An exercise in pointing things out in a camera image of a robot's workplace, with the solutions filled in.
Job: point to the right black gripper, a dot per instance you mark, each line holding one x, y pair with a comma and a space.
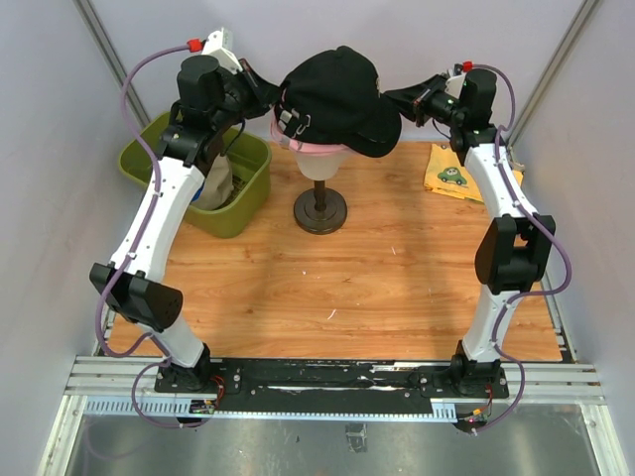
415, 102

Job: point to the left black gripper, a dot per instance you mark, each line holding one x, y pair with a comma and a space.
262, 93

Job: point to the pink baseball cap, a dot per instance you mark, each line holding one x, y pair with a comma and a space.
312, 121

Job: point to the white mannequin head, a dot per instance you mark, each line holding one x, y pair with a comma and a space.
320, 167

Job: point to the yellow cartoon car cloth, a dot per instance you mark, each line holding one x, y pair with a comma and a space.
446, 175

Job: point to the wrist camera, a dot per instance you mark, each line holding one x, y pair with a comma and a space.
215, 52
455, 77

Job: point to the green plastic bin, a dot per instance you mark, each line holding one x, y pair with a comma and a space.
250, 159

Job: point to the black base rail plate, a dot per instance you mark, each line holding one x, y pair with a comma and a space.
334, 387

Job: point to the left aluminium frame post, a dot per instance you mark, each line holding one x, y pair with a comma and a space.
98, 33

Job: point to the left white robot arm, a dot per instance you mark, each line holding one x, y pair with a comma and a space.
212, 99

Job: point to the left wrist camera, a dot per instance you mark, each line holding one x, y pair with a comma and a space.
215, 52

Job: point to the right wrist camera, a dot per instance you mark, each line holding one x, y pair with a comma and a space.
455, 77

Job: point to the aluminium frame post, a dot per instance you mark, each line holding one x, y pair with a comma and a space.
98, 33
573, 33

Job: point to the beige and black cap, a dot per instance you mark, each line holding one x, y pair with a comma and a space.
218, 185

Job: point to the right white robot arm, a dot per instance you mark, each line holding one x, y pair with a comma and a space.
516, 247

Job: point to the right aluminium frame post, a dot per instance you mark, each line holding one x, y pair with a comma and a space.
573, 33

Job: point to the blue item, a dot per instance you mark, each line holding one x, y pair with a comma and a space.
197, 194

